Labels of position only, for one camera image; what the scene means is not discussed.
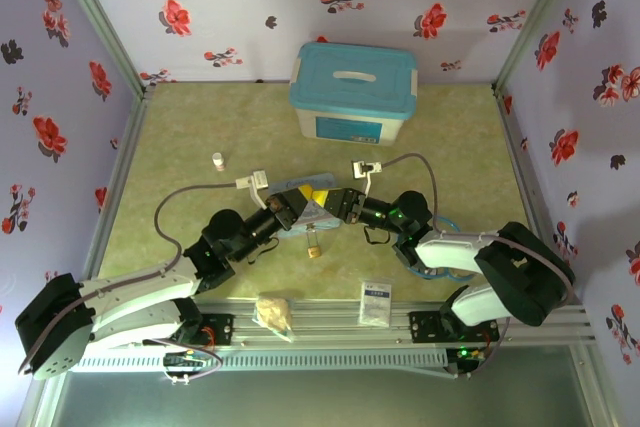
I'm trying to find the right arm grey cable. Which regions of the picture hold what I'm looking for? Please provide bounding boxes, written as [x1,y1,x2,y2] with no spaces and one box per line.
[380,152,576,308]

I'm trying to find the light blue zipper pouch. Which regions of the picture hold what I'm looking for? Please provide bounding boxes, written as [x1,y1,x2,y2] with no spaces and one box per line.
[269,172,337,241]

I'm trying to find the clear bag beige contents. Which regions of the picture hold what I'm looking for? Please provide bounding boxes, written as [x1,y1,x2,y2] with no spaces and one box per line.
[252,295,295,344]

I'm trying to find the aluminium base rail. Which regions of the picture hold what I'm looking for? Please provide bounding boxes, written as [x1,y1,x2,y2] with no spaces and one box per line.
[192,296,599,351]

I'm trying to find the white slotted cable duct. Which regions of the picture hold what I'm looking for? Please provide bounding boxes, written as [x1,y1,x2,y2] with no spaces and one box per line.
[67,349,449,373]

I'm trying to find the left arm grey cable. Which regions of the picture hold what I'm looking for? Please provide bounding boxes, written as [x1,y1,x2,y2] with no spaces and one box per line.
[17,179,254,378]

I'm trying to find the white storage box blue lid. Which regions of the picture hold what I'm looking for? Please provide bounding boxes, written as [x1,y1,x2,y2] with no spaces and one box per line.
[288,41,419,148]

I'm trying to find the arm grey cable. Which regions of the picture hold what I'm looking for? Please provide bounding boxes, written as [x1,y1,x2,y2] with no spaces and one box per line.
[380,152,576,308]
[17,179,254,378]

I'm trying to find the small controller board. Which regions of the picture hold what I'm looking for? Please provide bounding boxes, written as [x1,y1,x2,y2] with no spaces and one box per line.
[164,351,209,373]
[447,345,487,378]

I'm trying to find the aluminium frame post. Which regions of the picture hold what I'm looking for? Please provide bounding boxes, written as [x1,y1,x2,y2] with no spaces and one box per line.
[492,0,586,98]
[47,0,156,98]

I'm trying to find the aluminium table side rail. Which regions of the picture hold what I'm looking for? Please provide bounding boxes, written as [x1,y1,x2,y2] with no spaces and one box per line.
[82,86,151,298]
[494,86,586,308]

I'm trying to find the small white packet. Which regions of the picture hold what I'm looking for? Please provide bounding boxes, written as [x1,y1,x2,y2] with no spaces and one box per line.
[358,280,392,327]

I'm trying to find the blue tube ring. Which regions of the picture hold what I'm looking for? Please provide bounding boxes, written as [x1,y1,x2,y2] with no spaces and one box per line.
[407,214,481,282]

